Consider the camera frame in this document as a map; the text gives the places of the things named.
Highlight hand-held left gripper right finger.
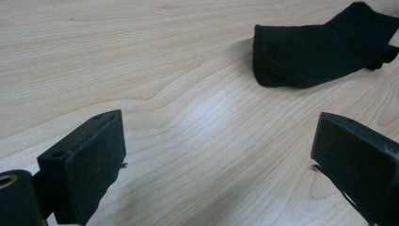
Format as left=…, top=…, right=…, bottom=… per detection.
left=310, top=111, right=399, bottom=226

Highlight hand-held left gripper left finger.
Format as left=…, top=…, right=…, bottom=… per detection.
left=37, top=108, right=128, bottom=226

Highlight black sock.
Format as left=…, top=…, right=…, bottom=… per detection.
left=252, top=1, right=399, bottom=89

